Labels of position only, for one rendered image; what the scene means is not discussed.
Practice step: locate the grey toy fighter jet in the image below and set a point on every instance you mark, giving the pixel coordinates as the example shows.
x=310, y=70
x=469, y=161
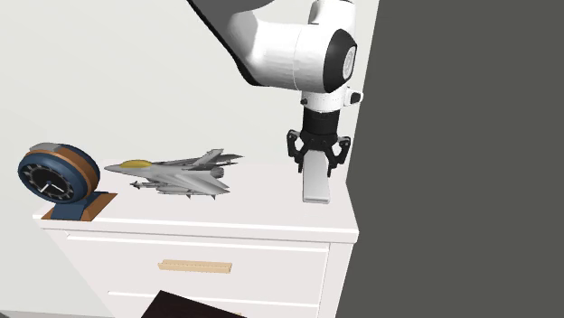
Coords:
x=185, y=178

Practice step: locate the white flat rectangular slab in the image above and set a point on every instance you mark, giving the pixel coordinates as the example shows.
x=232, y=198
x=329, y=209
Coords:
x=316, y=180

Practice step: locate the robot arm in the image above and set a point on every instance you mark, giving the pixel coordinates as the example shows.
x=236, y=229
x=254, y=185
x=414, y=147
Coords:
x=273, y=48

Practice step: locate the blue and brown table clock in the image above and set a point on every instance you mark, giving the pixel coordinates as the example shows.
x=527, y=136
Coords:
x=57, y=178

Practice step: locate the white chest of drawers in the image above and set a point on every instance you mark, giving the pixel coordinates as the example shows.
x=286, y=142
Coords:
x=264, y=213

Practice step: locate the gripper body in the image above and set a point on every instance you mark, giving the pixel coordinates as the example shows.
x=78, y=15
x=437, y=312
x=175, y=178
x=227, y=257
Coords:
x=320, y=127

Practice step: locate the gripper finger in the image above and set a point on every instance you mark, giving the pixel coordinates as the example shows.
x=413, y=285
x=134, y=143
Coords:
x=340, y=154
x=294, y=147

